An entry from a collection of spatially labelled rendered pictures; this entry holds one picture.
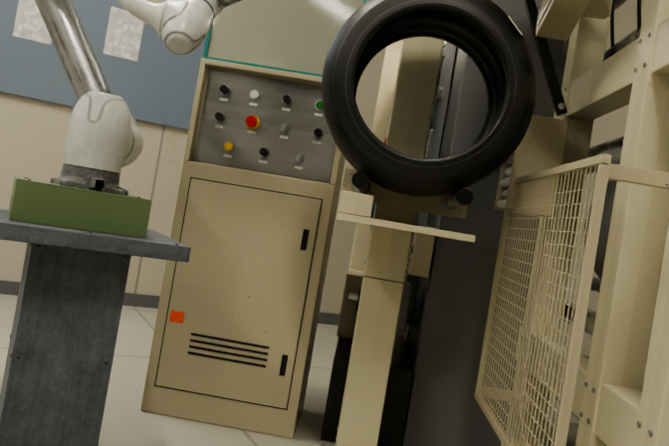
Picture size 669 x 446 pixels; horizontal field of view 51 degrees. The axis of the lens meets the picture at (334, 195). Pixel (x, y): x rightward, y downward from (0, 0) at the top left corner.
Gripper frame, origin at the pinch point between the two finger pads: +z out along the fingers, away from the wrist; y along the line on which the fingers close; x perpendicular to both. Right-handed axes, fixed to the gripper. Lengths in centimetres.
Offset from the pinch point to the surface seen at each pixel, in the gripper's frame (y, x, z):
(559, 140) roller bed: 2, 81, 49
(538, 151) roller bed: -1, 80, 42
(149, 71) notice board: 172, 87, -205
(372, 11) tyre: -8.5, 16.7, 15.8
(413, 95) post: 10, 56, 9
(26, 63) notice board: 137, 43, -250
